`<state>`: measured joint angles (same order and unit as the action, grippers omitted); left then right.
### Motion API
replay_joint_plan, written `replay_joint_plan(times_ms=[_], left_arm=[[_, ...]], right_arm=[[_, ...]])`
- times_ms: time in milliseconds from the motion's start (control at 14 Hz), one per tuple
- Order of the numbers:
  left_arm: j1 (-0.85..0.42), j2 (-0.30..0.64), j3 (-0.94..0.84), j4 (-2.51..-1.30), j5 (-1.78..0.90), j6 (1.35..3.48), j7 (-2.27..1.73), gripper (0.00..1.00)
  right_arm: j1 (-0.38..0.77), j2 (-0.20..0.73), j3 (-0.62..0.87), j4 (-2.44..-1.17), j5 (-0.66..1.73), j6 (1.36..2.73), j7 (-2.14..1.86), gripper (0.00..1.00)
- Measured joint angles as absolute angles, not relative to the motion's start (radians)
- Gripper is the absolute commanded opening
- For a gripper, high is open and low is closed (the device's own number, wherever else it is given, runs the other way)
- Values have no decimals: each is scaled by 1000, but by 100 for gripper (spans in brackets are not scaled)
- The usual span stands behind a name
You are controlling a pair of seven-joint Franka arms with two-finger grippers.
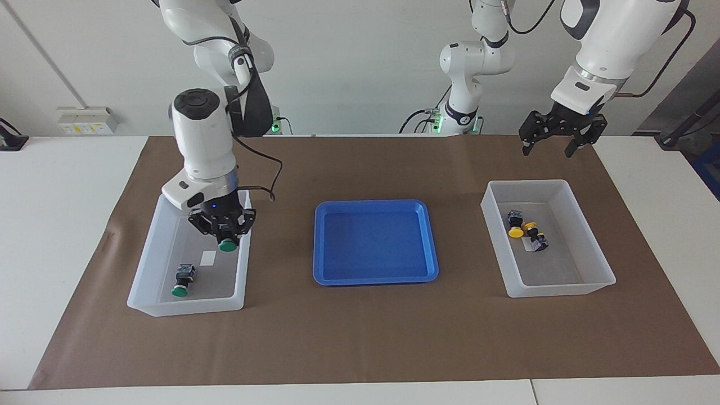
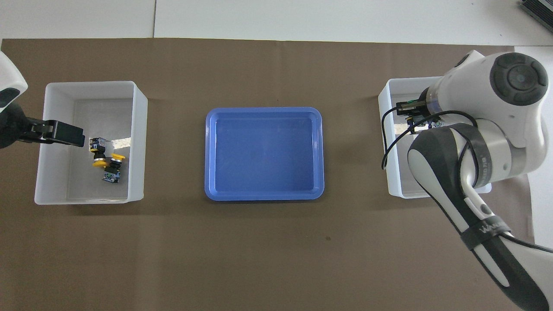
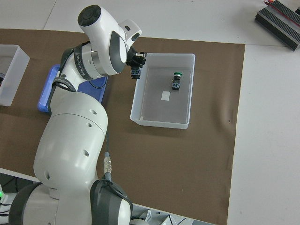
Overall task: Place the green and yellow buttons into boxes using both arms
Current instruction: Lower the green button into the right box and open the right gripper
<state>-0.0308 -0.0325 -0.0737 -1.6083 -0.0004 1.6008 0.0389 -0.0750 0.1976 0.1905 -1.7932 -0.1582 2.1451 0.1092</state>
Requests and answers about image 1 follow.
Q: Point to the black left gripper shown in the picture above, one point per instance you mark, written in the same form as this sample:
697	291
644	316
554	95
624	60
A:
562	124

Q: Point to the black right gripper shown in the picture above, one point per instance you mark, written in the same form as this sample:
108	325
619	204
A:
216	216

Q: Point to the green push button switch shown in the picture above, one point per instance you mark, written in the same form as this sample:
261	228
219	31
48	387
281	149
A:
180	290
227	246

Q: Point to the yellow push button switch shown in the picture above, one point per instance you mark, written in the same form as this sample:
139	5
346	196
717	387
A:
515	231
540	243

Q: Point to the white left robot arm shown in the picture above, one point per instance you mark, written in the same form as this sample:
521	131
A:
613	39

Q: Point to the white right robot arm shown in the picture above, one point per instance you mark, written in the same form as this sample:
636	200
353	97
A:
202	140

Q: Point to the white paper label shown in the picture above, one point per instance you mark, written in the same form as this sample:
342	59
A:
526	246
207	259

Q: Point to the translucent white plastic box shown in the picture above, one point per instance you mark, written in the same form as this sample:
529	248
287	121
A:
152	281
557	264

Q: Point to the black metal stand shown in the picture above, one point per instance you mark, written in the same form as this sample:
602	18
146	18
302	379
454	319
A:
675	132

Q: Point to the blue plastic tray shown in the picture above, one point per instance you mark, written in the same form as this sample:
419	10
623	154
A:
371	247

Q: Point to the blue crate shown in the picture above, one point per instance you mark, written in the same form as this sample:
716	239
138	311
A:
710	171

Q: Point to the brown paper mat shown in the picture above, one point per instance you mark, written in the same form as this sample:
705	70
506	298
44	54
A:
360	337

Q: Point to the black device at table edge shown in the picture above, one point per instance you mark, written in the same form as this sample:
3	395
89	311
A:
11	140

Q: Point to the white wall socket box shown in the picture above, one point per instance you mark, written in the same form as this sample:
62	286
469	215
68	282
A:
84	121

